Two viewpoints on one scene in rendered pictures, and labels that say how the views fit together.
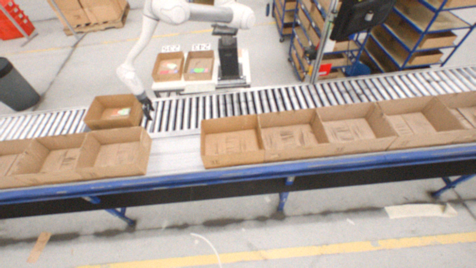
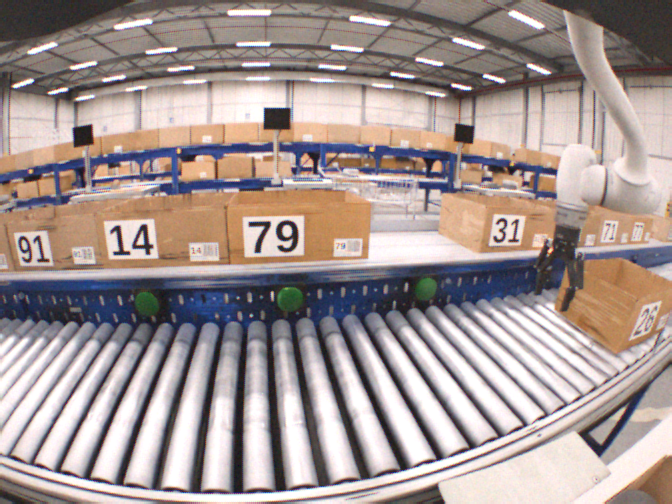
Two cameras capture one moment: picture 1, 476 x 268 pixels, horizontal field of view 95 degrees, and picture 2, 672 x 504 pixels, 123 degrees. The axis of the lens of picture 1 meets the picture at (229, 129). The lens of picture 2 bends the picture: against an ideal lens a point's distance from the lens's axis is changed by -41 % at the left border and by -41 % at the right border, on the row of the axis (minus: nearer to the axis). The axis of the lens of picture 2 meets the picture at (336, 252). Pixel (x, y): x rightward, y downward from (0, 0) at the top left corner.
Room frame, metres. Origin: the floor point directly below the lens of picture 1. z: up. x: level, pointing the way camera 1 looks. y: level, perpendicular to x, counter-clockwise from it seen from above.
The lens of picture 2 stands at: (1.76, -0.13, 1.18)
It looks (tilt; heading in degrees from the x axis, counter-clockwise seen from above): 18 degrees down; 165
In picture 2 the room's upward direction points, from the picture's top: 2 degrees clockwise
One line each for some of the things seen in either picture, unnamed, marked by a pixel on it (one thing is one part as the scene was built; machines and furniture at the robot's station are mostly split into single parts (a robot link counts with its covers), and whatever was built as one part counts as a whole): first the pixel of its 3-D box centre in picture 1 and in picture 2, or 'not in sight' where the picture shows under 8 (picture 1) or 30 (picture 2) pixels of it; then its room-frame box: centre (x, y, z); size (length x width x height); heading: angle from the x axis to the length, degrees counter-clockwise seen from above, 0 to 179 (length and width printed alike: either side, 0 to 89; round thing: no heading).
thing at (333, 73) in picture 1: (319, 66); not in sight; (2.16, -1.23, 0.39); 0.40 x 0.30 x 0.10; 177
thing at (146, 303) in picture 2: not in sight; (146, 304); (1.03, -0.44, 0.81); 0.07 x 0.01 x 0.07; 87
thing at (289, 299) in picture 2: not in sight; (290, 299); (1.05, -0.05, 0.81); 0.07 x 0.01 x 0.07; 87
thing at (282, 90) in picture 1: (288, 108); (91, 385); (1.26, -0.55, 0.72); 0.52 x 0.05 x 0.05; 177
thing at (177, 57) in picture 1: (169, 66); not in sight; (2.02, 0.54, 0.80); 0.38 x 0.28 x 0.10; 175
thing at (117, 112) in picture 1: (120, 112); not in sight; (1.46, 0.96, 0.76); 0.16 x 0.07 x 0.02; 85
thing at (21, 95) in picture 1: (8, 86); not in sight; (2.79, 3.09, 0.32); 0.50 x 0.50 x 0.64
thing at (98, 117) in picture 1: (116, 112); (620, 298); (1.39, 0.96, 0.83); 0.39 x 0.29 x 0.17; 84
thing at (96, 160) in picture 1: (116, 152); (497, 221); (0.87, 0.78, 0.96); 0.39 x 0.29 x 0.17; 87
